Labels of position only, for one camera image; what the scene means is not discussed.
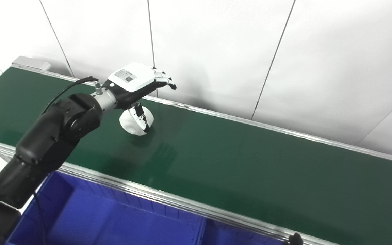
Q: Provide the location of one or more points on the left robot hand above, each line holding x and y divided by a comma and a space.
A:
131, 76

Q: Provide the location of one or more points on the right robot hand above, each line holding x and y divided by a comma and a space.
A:
294, 239

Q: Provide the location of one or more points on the white round plastic part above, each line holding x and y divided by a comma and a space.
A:
129, 124

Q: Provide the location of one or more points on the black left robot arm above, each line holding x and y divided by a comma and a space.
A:
39, 143

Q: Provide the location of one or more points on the blue plastic bin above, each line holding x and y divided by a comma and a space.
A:
114, 221
237, 236

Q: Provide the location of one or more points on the green conveyor belt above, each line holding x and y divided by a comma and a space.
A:
250, 163
148, 193

